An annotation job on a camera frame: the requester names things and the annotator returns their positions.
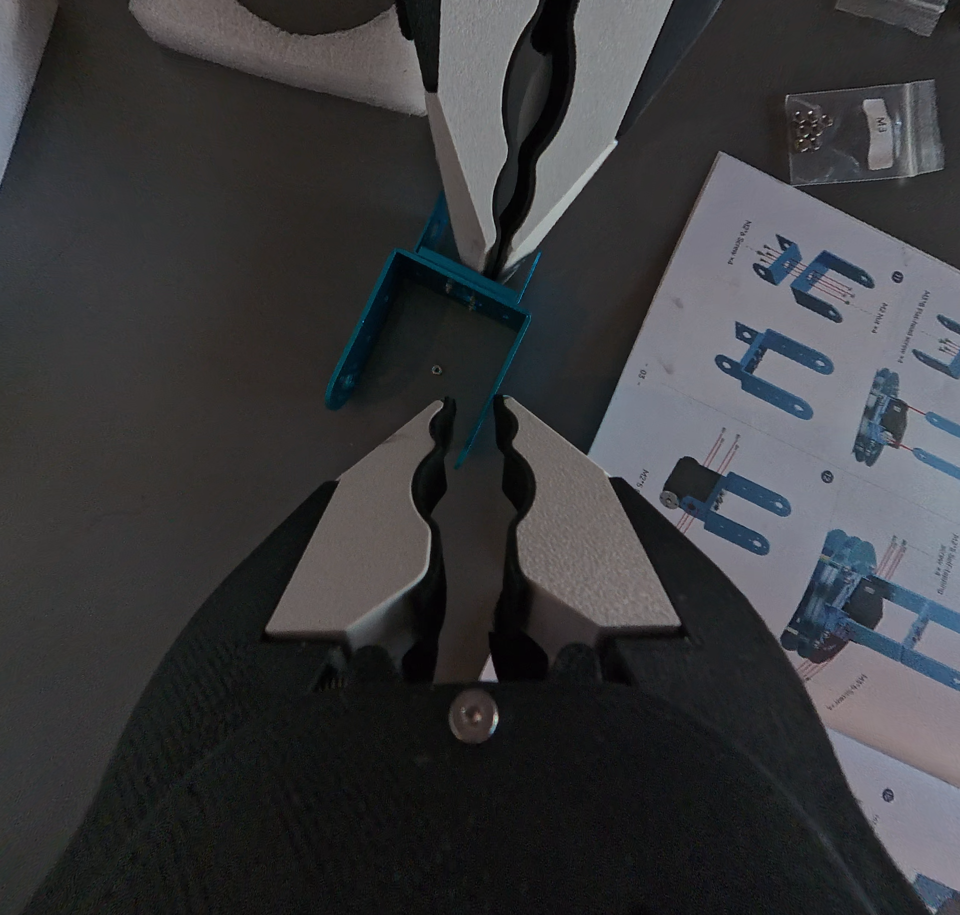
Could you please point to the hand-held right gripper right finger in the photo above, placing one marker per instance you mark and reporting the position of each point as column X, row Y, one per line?
column 592, row 547

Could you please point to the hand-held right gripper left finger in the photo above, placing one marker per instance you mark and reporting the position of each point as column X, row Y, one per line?
column 367, row 547

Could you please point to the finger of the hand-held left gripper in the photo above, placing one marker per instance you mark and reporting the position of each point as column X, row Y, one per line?
column 472, row 52
column 615, row 37

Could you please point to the large blue metal U bracket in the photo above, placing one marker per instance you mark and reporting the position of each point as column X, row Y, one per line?
column 360, row 337

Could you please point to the white foam packaging with hole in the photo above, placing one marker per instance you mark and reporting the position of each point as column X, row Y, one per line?
column 300, row 56

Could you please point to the clear bag of metal nuts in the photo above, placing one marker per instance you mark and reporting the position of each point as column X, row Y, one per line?
column 862, row 131

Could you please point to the printed assembly instruction sheet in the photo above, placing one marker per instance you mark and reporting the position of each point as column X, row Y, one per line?
column 690, row 345

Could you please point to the instruction sheet underneath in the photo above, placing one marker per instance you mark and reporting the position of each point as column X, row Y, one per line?
column 900, row 802

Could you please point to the white foam block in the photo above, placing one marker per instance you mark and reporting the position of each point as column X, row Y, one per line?
column 19, row 45

